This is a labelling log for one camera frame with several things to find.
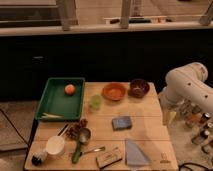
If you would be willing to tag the metal spoon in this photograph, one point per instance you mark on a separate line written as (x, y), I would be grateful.
(92, 150)

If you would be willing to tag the orange peach fruit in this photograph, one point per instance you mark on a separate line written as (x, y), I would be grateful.
(69, 89)

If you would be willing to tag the yellow green vegetable strip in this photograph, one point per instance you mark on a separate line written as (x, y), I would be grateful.
(47, 115)

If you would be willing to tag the green translucent cup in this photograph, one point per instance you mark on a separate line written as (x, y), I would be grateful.
(95, 102)

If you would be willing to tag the blue sponge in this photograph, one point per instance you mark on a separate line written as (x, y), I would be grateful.
(121, 123)

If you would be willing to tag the wooden block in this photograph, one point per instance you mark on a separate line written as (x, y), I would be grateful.
(108, 158)

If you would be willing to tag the white cup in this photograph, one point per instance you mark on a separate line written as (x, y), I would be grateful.
(55, 146)

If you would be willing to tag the orange bowl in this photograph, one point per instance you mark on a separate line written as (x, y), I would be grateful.
(114, 91)

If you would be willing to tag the green handled metal scoop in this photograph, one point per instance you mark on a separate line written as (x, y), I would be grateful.
(83, 138)

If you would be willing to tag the grey folded cloth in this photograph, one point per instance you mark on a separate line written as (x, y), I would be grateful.
(134, 154)

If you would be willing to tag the black white dish brush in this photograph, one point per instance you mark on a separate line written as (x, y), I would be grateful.
(38, 158)

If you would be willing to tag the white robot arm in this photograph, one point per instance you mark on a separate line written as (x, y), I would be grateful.
(186, 83)

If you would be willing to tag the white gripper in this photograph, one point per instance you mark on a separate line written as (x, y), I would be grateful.
(169, 112)

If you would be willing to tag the green plastic tray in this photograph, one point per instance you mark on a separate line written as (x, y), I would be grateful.
(55, 101)

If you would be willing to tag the spice bottle rack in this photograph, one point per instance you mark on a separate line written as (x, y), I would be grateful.
(194, 126)

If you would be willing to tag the dark brown bowl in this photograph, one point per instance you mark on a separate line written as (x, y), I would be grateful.
(139, 88)

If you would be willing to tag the brown pine cone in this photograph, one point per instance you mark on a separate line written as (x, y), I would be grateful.
(74, 129)

